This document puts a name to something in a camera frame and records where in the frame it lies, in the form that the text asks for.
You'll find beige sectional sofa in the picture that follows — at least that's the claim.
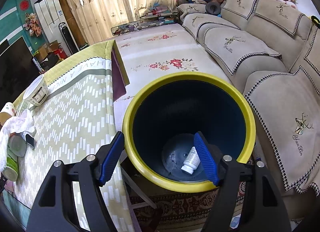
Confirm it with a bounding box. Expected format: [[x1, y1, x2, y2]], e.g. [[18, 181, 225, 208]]
[[177, 0, 319, 195]]

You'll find white paper cup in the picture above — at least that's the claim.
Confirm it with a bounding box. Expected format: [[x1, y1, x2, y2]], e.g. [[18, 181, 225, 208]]
[[0, 102, 16, 126]]

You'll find blue white sachet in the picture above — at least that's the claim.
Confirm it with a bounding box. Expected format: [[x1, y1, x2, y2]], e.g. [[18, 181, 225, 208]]
[[20, 131, 35, 149]]

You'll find black flat television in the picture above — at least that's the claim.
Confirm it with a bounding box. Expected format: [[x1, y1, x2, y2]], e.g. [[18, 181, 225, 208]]
[[0, 37, 40, 107]]

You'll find low glass shelf with books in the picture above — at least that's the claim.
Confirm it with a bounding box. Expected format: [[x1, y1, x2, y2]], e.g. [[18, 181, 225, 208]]
[[111, 12, 178, 36]]

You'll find yellow rimmed black trash bin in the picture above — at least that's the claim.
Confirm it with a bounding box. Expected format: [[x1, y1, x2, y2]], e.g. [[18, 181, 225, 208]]
[[122, 72, 256, 193]]

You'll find black tower fan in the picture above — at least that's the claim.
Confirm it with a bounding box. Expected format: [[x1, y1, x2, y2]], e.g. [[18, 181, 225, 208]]
[[59, 22, 79, 54]]

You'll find white pill bottle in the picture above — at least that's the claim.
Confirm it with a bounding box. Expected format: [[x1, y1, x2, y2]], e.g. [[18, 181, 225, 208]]
[[181, 147, 200, 175]]

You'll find white foam fruit net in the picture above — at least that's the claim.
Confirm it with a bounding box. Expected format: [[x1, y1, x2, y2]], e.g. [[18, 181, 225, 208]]
[[0, 127, 10, 172]]

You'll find patterned floor rug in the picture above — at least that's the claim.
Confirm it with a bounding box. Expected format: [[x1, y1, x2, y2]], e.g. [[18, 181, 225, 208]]
[[134, 180, 219, 231]]

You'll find green banded clear jar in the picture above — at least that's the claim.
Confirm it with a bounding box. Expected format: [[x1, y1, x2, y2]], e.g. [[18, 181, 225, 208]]
[[2, 134, 27, 182]]

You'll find floral bed cover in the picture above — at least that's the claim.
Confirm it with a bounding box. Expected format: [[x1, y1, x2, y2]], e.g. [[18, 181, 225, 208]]
[[114, 24, 229, 131]]

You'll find white tissue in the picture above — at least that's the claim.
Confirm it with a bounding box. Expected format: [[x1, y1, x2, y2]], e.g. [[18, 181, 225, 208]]
[[1, 109, 35, 135]]

